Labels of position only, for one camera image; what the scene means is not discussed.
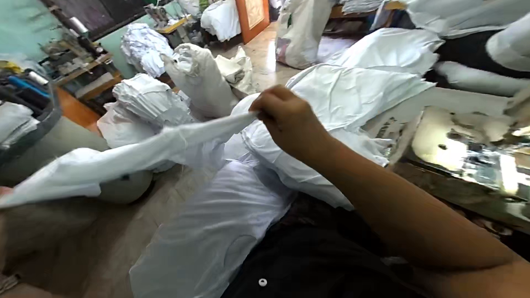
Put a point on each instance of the orange wooden door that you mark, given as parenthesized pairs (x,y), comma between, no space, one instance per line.
(246,25)

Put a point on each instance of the white sewing machine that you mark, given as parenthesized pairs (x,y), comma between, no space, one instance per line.
(439,140)

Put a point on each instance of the heap of white garments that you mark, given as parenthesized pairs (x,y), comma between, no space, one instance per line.
(147,45)

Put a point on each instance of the long white cloth piece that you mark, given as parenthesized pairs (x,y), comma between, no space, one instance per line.
(136,151)

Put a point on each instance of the full off-white sack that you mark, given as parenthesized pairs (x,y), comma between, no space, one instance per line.
(207,78)

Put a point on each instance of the person's body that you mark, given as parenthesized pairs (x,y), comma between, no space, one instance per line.
(314,256)

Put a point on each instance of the smooth white cloth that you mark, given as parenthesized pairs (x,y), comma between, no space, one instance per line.
(207,219)

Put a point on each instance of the person's right fingers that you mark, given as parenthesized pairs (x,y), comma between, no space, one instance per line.
(271,100)

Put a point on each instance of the large white cloth bundle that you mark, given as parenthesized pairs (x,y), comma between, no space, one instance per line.
(223,20)

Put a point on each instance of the dark window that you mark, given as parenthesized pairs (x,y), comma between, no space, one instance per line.
(103,14)

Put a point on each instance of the tall sack with faded print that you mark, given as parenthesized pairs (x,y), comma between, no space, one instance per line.
(300,33)

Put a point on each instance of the pile of white fabric pieces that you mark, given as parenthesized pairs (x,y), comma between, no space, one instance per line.
(331,93)

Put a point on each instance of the sewing table with thread cones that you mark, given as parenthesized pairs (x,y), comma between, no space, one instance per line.
(89,74)

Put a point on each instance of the person's left forearm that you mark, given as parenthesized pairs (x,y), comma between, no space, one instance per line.
(29,292)

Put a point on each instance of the person's right forearm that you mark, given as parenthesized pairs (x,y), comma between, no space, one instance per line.
(401,211)

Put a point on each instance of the person's right hand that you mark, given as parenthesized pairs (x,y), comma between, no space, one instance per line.
(296,126)

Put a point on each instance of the stack of white cloths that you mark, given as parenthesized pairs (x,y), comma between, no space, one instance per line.
(14,122)

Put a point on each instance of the yellow-edged sewing table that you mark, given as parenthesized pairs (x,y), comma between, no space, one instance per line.
(176,25)

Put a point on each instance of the large white fabric sheet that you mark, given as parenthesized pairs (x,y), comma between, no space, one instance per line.
(459,16)

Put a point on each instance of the grey plastic bin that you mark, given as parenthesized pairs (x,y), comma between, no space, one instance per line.
(51,107)

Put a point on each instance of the grey rounded container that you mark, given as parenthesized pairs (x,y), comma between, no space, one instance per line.
(78,132)

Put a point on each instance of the wooden table with white fabric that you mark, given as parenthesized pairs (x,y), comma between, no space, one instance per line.
(339,11)

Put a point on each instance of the crumpled beige cloth sack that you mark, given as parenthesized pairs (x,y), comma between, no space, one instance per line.
(238,70)

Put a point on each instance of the person's left hand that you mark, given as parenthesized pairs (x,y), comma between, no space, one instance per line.
(4,190)

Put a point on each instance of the blue roll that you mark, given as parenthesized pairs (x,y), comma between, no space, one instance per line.
(28,86)

